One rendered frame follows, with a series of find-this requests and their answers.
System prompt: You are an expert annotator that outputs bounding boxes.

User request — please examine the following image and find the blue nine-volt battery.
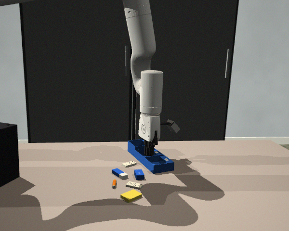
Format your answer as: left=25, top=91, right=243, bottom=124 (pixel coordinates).
left=134, top=169, right=145, bottom=180

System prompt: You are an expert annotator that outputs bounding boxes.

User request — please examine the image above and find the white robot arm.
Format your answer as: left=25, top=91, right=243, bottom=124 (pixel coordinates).
left=122, top=0, right=163, bottom=115

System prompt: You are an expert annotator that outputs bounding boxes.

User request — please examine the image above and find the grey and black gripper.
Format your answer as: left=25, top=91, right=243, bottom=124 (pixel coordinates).
left=139, top=113, right=160, bottom=156

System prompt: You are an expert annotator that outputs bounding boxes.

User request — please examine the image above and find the blue and white eraser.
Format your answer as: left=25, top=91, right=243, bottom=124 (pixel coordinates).
left=112, top=168, right=128, bottom=180

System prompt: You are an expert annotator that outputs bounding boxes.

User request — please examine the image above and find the white domino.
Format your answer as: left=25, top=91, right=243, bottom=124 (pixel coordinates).
left=122, top=161, right=137, bottom=167
left=126, top=181, right=143, bottom=190

